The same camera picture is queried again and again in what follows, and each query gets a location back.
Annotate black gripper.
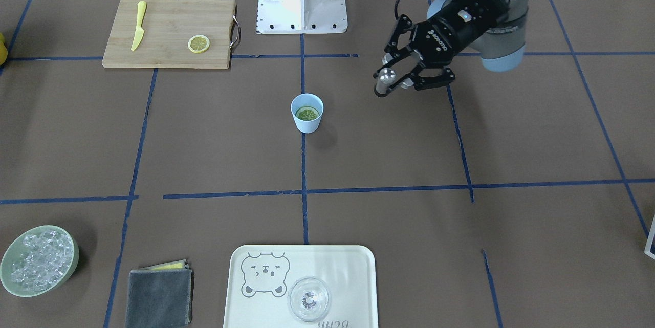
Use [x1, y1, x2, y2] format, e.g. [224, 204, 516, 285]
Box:
[379, 0, 509, 91]

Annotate steel muddler black tip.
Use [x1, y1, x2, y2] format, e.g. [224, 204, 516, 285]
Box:
[374, 68, 414, 98]

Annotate yellow lemon slice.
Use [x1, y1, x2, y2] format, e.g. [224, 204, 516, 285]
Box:
[187, 35, 211, 54]
[295, 106, 320, 121]

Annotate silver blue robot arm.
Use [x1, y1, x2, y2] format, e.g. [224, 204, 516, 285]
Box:
[374, 0, 529, 97]

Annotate light blue plastic cup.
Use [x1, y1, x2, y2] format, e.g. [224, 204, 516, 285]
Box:
[290, 93, 324, 134]

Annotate white cup rack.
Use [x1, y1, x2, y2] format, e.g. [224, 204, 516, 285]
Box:
[644, 217, 655, 260]

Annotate clear wine glass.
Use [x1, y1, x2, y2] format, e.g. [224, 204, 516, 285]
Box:
[288, 276, 332, 323]

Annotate cream bear tray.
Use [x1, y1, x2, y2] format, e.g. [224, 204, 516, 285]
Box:
[223, 245, 379, 327]

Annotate bamboo cutting board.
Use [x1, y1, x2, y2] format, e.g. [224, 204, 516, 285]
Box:
[101, 0, 239, 69]

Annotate yellow plastic knife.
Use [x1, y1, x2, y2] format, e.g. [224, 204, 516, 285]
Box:
[130, 0, 147, 51]

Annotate grey folded cloth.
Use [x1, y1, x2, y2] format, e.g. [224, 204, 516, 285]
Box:
[125, 259, 193, 327]

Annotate green bowl of ice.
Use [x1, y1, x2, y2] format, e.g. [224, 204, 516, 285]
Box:
[2, 225, 80, 298]

